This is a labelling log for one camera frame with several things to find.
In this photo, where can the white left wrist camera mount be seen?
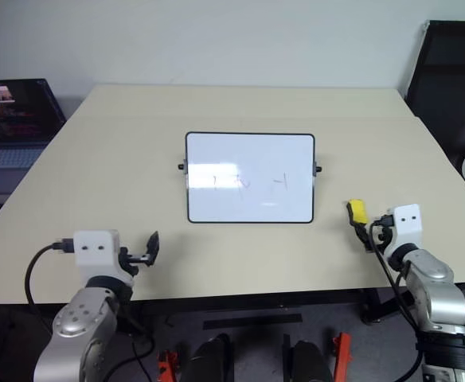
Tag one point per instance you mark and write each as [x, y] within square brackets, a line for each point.
[96, 254]

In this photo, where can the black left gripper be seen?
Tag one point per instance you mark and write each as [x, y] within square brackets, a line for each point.
[131, 262]

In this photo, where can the small black-framed whiteboard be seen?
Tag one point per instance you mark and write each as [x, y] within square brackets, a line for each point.
[250, 179]

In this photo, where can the dark rounded shape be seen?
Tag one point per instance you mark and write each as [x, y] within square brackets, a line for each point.
[310, 360]
[208, 358]

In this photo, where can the orange-red bracket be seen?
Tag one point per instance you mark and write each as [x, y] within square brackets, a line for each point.
[342, 356]
[169, 366]

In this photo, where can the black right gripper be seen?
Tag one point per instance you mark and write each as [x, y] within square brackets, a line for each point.
[383, 236]

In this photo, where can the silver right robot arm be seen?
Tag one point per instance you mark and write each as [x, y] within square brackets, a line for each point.
[435, 294]

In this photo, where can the yellow whiteboard eraser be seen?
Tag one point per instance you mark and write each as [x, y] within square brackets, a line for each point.
[358, 211]

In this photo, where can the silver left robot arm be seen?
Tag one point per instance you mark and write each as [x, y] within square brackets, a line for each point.
[77, 322]

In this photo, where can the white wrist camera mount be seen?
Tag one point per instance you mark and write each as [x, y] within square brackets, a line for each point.
[96, 254]
[407, 223]

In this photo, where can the black table leg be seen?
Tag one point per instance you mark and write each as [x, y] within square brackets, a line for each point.
[372, 306]

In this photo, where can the black office chair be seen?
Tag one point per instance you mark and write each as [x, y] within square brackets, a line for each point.
[451, 87]

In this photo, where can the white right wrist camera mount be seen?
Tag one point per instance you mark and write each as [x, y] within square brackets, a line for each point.
[407, 223]

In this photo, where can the black floor strip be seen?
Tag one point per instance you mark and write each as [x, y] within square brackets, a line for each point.
[252, 321]

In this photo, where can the open laptop computer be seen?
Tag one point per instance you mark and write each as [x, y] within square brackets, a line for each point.
[9, 127]

